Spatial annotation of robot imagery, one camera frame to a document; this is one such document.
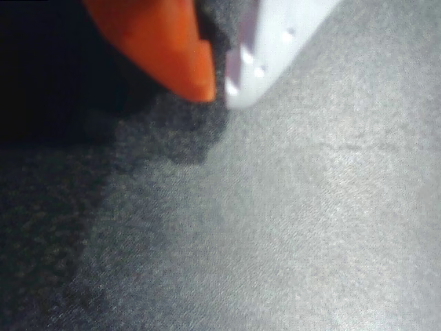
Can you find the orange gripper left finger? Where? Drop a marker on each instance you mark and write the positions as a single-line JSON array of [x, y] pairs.
[[165, 41]]

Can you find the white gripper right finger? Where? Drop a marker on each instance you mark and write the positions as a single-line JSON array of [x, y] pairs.
[[272, 41]]

